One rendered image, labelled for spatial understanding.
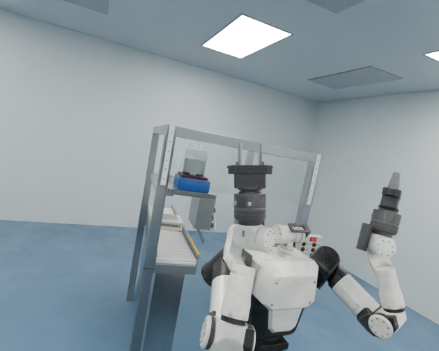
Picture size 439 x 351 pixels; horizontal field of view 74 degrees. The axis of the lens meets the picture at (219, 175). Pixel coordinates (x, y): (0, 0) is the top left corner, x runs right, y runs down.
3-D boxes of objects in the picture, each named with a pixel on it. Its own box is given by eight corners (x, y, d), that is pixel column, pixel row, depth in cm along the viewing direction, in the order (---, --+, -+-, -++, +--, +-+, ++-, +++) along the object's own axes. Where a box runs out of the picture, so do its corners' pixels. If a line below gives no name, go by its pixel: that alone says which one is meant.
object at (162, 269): (195, 274, 190) (198, 260, 189) (150, 273, 182) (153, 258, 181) (171, 218, 314) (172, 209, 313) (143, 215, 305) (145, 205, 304)
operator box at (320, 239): (316, 274, 198) (324, 237, 195) (294, 273, 193) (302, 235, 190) (311, 270, 203) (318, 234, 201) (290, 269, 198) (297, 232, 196)
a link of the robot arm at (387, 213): (409, 196, 105) (401, 228, 105) (380, 190, 111) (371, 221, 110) (409, 191, 95) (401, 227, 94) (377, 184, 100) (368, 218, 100)
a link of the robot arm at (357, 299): (375, 349, 98) (325, 294, 111) (389, 334, 107) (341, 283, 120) (398, 331, 93) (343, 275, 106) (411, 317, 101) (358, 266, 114)
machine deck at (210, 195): (215, 201, 182) (217, 195, 182) (154, 193, 171) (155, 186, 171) (195, 184, 241) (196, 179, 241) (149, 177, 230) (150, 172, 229)
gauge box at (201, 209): (210, 230, 184) (216, 200, 182) (194, 228, 181) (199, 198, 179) (202, 220, 205) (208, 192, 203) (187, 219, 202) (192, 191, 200)
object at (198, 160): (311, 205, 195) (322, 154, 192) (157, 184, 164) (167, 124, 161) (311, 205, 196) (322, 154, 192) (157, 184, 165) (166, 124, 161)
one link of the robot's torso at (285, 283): (207, 304, 122) (222, 223, 119) (274, 300, 136) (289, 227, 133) (238, 356, 95) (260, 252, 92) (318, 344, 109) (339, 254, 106)
